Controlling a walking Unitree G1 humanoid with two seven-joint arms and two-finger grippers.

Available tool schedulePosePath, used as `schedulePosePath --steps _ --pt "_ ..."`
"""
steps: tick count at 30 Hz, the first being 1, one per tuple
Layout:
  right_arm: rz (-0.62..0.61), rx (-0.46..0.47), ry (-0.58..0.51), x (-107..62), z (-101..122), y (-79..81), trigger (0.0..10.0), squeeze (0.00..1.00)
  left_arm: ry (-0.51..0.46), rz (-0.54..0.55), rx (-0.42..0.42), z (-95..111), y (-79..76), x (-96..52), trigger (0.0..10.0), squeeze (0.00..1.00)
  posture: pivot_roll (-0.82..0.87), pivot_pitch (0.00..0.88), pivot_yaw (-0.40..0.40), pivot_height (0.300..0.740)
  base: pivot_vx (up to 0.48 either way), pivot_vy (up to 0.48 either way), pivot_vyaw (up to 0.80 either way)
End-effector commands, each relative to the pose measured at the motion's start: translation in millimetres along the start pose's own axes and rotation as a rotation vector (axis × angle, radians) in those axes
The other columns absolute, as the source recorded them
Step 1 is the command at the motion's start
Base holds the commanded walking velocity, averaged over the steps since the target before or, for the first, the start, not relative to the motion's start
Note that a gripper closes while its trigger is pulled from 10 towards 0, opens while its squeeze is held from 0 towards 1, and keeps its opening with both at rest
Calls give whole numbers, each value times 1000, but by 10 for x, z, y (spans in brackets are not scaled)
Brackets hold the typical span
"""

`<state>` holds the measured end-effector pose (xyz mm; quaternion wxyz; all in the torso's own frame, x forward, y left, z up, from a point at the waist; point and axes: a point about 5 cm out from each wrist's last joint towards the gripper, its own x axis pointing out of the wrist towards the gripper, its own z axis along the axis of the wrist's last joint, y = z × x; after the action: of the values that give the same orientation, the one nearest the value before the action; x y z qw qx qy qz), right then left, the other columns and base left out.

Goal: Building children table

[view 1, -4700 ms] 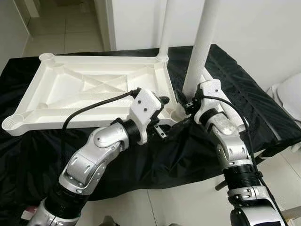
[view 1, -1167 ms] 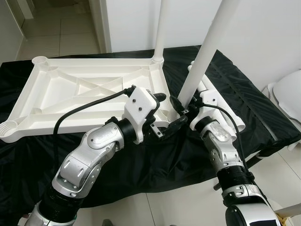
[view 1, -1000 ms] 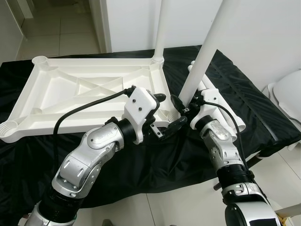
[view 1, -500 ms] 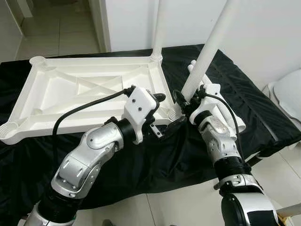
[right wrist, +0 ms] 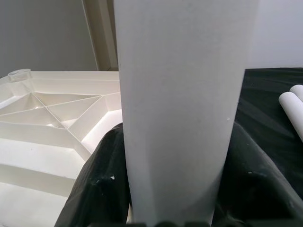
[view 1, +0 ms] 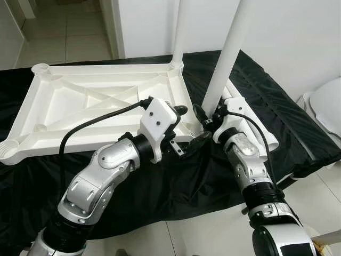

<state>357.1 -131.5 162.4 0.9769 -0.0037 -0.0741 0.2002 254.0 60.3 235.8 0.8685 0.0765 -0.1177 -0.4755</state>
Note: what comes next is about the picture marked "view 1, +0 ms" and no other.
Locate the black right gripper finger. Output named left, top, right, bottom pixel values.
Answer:
left=193, top=104, right=209, bottom=129

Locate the white plastic table top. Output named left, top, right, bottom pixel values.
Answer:
left=0, top=61, right=206, bottom=165

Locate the black tablecloth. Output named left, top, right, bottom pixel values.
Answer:
left=0, top=50, right=341, bottom=241

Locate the white round appliance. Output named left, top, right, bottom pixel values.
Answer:
left=304, top=77, right=341, bottom=140

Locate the yellow cloth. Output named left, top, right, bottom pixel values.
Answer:
left=312, top=241, right=327, bottom=256

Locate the white round basin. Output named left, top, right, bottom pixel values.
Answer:
left=309, top=229, right=341, bottom=256

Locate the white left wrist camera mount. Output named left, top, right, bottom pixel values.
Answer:
left=140, top=99, right=179, bottom=163

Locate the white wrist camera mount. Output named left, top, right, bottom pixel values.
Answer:
left=140, top=99, right=179, bottom=163
left=213, top=98, right=247, bottom=145

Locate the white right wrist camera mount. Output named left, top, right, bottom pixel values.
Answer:
left=213, top=98, right=247, bottom=145

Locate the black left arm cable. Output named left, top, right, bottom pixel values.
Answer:
left=58, top=99, right=152, bottom=187

